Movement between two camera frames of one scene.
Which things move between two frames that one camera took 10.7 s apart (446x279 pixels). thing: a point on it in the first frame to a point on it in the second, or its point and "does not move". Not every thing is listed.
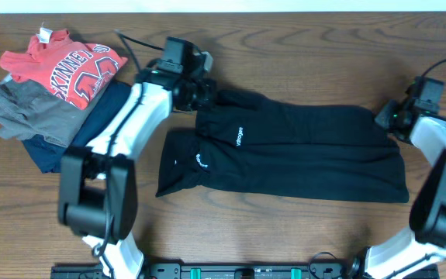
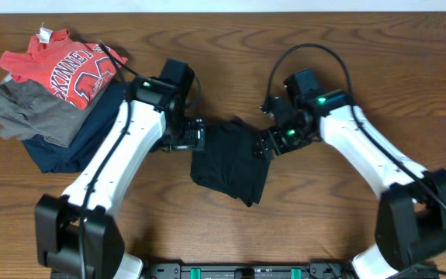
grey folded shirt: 22,109 does not move
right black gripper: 382,118 to 279,146
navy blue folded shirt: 46,155 does not move
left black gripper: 205,101 to 193,139
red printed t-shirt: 76,70 does not move
